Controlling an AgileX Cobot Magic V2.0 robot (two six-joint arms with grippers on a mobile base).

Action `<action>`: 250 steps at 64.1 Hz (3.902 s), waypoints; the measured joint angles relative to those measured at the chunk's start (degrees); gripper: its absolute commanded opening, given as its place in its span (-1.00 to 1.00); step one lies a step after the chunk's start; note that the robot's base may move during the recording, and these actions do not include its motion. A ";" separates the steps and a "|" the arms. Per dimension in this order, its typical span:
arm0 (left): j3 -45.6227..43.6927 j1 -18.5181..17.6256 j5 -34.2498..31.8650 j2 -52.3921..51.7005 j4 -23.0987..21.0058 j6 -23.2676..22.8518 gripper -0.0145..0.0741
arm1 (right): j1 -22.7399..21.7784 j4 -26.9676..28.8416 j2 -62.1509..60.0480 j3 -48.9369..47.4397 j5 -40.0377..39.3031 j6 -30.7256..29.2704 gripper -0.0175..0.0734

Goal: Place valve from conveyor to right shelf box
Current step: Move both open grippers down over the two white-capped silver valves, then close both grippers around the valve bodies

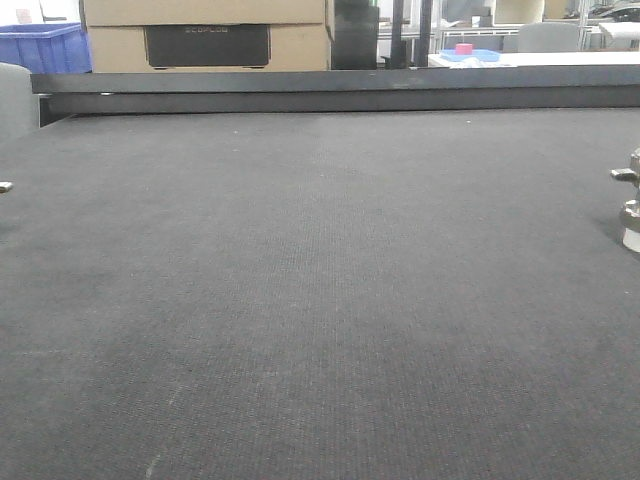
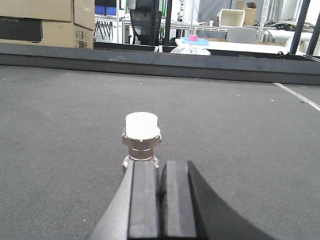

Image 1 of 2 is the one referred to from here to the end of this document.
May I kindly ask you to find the black conveyor belt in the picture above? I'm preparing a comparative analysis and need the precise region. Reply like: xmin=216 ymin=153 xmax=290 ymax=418
xmin=1 ymin=109 xmax=639 ymax=479

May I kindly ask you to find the lower cardboard box black print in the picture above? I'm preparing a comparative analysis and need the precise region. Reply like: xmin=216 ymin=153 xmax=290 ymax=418
xmin=88 ymin=25 xmax=332 ymax=73

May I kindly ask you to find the upper cardboard box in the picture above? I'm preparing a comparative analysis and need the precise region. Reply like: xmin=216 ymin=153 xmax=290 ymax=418
xmin=83 ymin=0 xmax=334 ymax=26

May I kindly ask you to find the black cabinet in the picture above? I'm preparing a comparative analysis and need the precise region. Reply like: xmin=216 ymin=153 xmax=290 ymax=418
xmin=331 ymin=1 xmax=379 ymax=70

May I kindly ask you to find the blue tray on table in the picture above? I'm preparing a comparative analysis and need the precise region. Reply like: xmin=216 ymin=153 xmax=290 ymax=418
xmin=439 ymin=49 xmax=501 ymax=63

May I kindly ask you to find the pink block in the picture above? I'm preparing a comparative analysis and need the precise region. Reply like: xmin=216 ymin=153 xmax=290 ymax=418
xmin=454 ymin=42 xmax=474 ymax=56

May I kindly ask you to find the white table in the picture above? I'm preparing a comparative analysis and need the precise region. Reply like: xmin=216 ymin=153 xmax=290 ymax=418
xmin=428 ymin=51 xmax=639 ymax=69

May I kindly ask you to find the blue plastic crate background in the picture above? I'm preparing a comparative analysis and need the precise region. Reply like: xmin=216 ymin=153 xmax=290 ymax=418
xmin=1 ymin=22 xmax=92 ymax=74

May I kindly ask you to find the black vertical post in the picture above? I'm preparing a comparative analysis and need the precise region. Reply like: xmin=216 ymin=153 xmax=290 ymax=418
xmin=389 ymin=0 xmax=406 ymax=70

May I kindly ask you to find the black conveyor side rail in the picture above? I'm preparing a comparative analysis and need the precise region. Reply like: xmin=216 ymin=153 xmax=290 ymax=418
xmin=31 ymin=65 xmax=639 ymax=117

